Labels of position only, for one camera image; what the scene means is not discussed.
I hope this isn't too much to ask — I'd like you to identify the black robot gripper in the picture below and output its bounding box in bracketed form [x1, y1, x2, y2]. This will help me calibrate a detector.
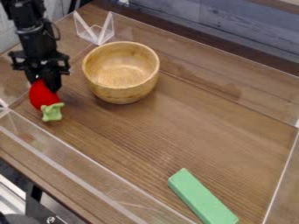
[8, 29, 71, 93]

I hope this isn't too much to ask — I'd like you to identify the red plush strawberry toy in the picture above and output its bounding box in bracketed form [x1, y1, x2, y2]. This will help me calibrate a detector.
[29, 79, 64, 122]

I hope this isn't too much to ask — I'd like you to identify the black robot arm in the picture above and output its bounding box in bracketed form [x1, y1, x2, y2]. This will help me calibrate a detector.
[0, 0, 71, 93]

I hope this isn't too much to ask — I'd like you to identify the light wooden bowl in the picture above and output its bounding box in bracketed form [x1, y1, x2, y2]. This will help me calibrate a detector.
[81, 41, 160, 104]

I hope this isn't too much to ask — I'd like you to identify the black table leg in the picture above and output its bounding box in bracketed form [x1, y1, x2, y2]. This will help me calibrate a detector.
[31, 185, 43, 202]

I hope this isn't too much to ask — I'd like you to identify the green rectangular block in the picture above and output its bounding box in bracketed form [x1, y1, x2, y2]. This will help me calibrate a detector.
[168, 168, 239, 224]

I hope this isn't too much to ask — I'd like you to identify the clear acrylic corner bracket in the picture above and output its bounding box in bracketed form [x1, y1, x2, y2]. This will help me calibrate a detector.
[73, 11, 115, 46]

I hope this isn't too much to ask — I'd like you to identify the clear acrylic front wall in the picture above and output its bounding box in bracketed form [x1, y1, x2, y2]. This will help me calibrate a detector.
[0, 108, 195, 224]

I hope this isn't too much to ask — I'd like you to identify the black device with cable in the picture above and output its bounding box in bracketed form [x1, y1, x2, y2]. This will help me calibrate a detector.
[0, 198, 68, 224]

